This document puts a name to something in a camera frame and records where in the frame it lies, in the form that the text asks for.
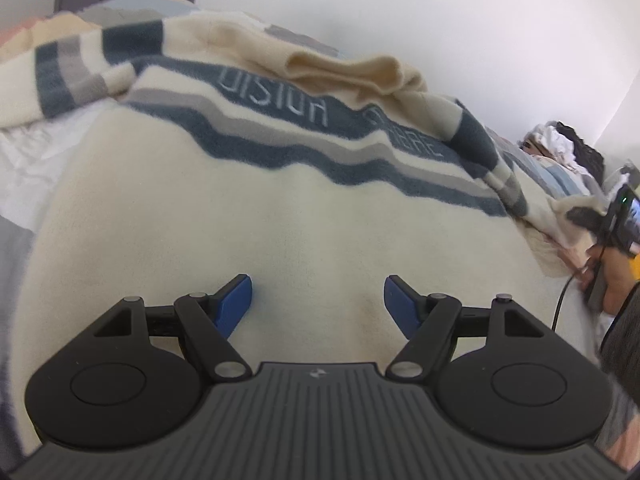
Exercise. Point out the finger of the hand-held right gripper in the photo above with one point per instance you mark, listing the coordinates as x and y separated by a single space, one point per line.
585 217

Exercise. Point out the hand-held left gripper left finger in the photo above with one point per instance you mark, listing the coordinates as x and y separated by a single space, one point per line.
235 305

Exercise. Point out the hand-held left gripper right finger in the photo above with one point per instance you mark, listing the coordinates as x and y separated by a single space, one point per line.
400 305

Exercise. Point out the cream striped sweater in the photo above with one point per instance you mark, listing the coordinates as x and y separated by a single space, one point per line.
300 220

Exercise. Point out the person's right hand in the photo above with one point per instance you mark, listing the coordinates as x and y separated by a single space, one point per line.
620 280

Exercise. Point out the black garment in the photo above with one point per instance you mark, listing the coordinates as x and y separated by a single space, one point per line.
585 155

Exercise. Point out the white garment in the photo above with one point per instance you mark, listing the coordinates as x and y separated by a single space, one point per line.
550 142

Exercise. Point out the tan cloth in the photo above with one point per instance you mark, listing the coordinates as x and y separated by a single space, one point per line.
531 146

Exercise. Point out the patchwork quilt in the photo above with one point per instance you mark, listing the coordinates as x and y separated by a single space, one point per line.
20 260

